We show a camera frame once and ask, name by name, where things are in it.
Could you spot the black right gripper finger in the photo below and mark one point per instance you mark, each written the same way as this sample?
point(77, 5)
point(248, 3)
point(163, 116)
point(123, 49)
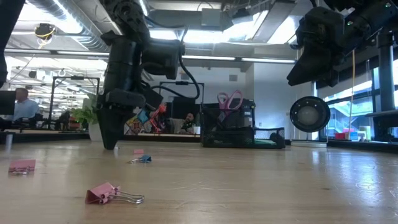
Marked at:
point(328, 77)
point(303, 70)

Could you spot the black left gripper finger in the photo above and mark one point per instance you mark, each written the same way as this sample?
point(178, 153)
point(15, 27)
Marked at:
point(111, 127)

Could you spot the small blue binder clip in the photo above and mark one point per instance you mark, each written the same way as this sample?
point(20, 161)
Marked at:
point(145, 158)

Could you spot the large pink binder clip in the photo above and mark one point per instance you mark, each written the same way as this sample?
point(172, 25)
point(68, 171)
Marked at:
point(99, 193)

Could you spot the medium pink binder clip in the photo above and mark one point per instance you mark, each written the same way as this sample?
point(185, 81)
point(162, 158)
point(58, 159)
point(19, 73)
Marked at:
point(22, 165)

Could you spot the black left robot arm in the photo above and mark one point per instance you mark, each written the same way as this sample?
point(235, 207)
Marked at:
point(122, 62)

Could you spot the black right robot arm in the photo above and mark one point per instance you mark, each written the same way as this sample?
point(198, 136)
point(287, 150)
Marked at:
point(370, 15)

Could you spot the black mesh desk organizer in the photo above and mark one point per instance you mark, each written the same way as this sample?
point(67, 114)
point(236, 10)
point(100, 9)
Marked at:
point(230, 140)

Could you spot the colourful patchwork panel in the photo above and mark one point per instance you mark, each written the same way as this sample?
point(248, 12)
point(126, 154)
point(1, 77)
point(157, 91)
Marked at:
point(135, 127)

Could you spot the green plant in white pot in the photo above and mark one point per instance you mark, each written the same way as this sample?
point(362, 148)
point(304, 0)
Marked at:
point(85, 115)

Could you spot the red angular object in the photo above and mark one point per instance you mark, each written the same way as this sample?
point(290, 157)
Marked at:
point(160, 112)

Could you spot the long pendant light bar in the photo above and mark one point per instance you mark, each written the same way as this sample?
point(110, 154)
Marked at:
point(264, 59)

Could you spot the black support pole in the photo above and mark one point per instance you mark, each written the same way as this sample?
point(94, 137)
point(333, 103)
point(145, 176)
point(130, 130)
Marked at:
point(386, 77)

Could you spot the red box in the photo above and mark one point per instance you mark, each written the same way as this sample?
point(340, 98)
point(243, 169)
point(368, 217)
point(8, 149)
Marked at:
point(340, 136)

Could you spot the pale storage container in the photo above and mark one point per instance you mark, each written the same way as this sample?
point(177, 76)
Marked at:
point(365, 133)

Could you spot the person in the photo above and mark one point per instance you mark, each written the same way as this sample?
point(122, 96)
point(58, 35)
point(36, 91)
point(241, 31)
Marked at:
point(26, 107)
point(186, 124)

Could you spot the small white cactus pot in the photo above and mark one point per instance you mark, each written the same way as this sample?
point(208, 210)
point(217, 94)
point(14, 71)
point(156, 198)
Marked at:
point(196, 130)

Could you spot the black monitor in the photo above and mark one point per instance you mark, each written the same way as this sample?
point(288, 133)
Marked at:
point(7, 102)

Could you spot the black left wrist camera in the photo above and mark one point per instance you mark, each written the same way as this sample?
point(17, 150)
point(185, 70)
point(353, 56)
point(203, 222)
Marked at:
point(153, 100)

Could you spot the black rectangular frame stand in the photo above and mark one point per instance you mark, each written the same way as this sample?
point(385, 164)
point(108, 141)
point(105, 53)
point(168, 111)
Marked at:
point(186, 82)
point(77, 77)

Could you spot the black aluminium table frame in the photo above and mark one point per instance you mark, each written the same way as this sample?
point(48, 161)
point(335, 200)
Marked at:
point(46, 137)

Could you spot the grey metal post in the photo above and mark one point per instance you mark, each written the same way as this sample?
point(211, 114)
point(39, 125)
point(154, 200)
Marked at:
point(9, 141)

